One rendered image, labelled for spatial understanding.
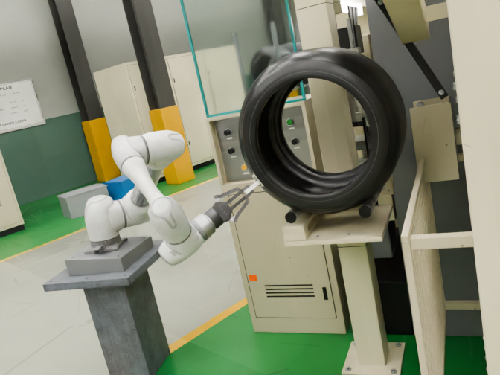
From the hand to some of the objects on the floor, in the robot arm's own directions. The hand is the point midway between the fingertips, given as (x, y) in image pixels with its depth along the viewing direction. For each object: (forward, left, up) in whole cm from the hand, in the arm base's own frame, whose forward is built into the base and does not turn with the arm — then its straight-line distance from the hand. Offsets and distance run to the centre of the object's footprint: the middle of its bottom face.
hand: (251, 187), depth 184 cm
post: (+44, +38, -101) cm, 116 cm away
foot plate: (+44, +38, -100) cm, 116 cm away
